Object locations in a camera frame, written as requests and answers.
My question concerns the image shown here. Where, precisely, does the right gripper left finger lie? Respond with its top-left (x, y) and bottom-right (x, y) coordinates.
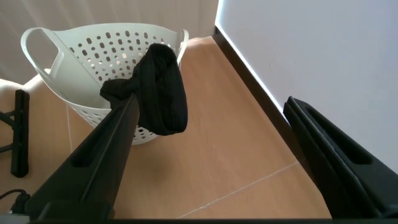
top-left (24, 93), bottom-right (141, 220)

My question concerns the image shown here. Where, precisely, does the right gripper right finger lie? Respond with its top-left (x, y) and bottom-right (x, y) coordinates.
top-left (282, 95), bottom-right (398, 219)

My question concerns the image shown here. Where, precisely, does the black garment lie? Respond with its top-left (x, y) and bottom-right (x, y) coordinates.
top-left (99, 42), bottom-right (189, 137)

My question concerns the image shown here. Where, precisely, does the black clothes rack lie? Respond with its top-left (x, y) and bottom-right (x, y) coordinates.
top-left (0, 89), bottom-right (31, 179)

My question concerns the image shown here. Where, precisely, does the white laundry basket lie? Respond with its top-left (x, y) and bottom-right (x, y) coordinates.
top-left (20, 22), bottom-right (190, 146)

